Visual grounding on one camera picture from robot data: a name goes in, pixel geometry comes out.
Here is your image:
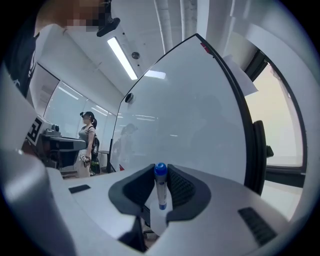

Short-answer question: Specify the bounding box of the white paper sheet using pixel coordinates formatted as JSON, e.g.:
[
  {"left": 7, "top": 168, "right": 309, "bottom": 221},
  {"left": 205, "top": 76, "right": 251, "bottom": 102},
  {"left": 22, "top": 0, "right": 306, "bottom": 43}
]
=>
[{"left": 222, "top": 54, "right": 260, "bottom": 97}]

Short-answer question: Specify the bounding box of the person in dark shirt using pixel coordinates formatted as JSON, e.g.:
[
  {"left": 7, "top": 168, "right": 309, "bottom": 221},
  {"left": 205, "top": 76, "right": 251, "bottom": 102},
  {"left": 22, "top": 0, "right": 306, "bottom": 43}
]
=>
[{"left": 2, "top": 14, "right": 41, "bottom": 98}]

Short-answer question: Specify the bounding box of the black framed window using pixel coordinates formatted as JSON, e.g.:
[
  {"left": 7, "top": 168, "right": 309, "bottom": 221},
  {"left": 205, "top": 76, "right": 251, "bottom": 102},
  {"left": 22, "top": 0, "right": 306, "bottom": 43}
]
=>
[{"left": 243, "top": 62, "right": 308, "bottom": 176}]

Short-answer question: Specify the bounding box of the large white whiteboard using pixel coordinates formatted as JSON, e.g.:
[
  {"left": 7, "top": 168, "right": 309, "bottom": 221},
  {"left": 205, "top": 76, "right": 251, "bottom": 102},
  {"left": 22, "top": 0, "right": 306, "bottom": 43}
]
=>
[{"left": 109, "top": 33, "right": 248, "bottom": 187}]

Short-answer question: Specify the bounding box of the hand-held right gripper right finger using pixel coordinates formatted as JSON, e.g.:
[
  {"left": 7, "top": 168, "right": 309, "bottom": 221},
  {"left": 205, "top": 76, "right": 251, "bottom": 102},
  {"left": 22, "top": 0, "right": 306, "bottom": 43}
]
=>
[{"left": 149, "top": 163, "right": 296, "bottom": 256}]

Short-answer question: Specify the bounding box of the white ceiling pipe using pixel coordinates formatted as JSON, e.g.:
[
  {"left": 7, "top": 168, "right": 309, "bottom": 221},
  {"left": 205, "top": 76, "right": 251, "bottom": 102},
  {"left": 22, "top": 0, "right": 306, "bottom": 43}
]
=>
[{"left": 179, "top": 0, "right": 198, "bottom": 50}]

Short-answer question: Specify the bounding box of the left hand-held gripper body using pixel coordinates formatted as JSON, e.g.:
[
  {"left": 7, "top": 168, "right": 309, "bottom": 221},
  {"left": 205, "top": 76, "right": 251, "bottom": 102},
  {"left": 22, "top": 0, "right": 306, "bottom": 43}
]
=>
[{"left": 24, "top": 116, "right": 63, "bottom": 169}]

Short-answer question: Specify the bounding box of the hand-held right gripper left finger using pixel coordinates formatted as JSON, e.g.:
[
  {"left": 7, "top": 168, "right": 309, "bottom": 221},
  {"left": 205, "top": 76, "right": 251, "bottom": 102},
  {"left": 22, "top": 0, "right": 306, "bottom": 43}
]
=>
[{"left": 46, "top": 163, "right": 156, "bottom": 256}]

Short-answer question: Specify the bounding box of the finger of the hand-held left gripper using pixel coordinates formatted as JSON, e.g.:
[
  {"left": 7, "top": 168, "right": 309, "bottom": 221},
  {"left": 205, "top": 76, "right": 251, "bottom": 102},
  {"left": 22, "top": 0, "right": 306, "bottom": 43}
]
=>
[{"left": 53, "top": 138, "right": 88, "bottom": 169}]

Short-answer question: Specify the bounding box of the long ceiling light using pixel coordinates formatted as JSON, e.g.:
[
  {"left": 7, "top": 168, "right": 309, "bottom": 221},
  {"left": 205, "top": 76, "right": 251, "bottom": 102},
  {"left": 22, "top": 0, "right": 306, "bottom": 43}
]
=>
[{"left": 107, "top": 36, "right": 139, "bottom": 81}]

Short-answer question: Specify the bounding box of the large whiteboard on stand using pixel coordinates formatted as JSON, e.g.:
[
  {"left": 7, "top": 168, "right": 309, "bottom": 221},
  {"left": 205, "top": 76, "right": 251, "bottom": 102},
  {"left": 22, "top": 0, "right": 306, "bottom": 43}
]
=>
[{"left": 106, "top": 32, "right": 275, "bottom": 197}]

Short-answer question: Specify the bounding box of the blue capped marker pen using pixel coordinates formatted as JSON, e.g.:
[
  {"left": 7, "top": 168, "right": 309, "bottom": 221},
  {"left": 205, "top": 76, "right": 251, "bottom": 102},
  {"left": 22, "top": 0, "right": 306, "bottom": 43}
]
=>
[{"left": 153, "top": 162, "right": 169, "bottom": 211}]

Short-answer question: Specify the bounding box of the black head camera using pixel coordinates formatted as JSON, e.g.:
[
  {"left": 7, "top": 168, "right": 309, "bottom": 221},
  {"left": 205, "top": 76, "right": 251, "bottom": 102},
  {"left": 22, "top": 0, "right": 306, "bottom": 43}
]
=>
[{"left": 96, "top": 0, "right": 121, "bottom": 38}]

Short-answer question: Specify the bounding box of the person's face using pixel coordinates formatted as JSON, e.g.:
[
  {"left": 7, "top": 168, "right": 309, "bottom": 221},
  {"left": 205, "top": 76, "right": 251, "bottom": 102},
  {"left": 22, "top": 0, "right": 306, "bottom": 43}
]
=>
[{"left": 34, "top": 0, "right": 106, "bottom": 33}]

